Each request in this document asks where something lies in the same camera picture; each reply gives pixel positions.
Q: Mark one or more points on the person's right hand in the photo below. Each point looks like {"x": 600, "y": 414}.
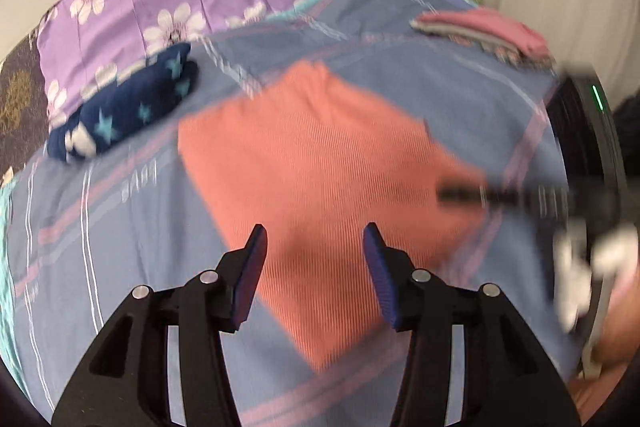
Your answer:
{"x": 570, "y": 272}

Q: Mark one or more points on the folded pink cloth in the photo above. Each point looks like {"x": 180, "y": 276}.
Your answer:
{"x": 450, "y": 31}

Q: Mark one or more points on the teal cloth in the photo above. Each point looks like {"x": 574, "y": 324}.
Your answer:
{"x": 5, "y": 257}

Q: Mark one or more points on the blue checked bedsheet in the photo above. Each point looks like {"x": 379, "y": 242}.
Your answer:
{"x": 100, "y": 232}

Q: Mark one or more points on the dark tree-print pillow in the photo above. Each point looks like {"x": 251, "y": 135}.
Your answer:
{"x": 20, "y": 107}

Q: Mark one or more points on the orange knit shirt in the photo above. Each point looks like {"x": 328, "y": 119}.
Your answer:
{"x": 310, "y": 167}

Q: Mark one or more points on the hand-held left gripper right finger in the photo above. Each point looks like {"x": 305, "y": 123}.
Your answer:
{"x": 381, "y": 279}

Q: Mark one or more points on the navy star-print cloth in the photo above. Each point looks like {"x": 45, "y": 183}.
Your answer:
{"x": 125, "y": 112}

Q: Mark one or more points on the person's right forearm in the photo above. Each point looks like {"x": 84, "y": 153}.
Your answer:
{"x": 617, "y": 347}

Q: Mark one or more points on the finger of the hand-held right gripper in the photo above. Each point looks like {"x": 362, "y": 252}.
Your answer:
{"x": 490, "y": 195}

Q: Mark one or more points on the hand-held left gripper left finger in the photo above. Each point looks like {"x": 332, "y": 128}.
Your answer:
{"x": 247, "y": 278}

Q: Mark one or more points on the pink folded garment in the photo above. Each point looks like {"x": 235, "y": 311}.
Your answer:
{"x": 495, "y": 29}

